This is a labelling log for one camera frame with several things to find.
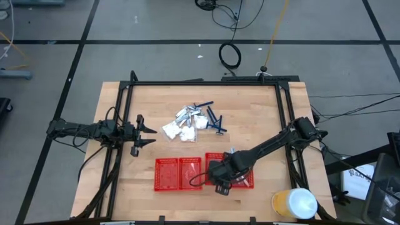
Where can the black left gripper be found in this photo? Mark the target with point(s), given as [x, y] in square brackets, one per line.
[137, 134]

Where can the packaged blue toothbrush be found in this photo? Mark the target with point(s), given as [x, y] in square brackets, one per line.
[232, 150]

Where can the white labelled box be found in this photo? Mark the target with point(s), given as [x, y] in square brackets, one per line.
[356, 184]

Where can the grey metal base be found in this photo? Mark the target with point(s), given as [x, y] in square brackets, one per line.
[37, 2]

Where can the yellow cup with white lid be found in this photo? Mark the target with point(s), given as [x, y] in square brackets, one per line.
[297, 203]

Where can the red slotted plastic basket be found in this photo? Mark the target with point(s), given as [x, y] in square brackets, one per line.
[212, 156]
[165, 175]
[242, 187]
[190, 173]

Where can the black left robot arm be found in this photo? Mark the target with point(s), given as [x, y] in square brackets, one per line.
[103, 129]

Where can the packaged white toothbrush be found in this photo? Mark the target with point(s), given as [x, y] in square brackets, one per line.
[245, 182]

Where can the clear bag of cotton pads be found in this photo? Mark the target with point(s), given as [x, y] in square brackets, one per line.
[188, 133]
[171, 131]
[201, 122]

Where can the black round knob post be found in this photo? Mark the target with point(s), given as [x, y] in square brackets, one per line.
[264, 68]

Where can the grey metal foot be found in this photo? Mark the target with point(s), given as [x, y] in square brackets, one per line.
[15, 75]

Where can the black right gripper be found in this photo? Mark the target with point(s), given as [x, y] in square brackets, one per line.
[220, 172]

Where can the black caster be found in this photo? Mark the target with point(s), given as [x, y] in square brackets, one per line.
[4, 104]

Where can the black metal rig frame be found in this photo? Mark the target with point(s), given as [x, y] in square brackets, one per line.
[203, 83]

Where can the black chair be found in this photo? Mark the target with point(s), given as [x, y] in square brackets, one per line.
[384, 187]

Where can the person's shoe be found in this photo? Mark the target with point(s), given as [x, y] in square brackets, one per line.
[3, 14]

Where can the black diagonal bar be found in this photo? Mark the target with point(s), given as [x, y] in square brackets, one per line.
[353, 161]

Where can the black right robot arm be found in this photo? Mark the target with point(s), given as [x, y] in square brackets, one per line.
[268, 145]

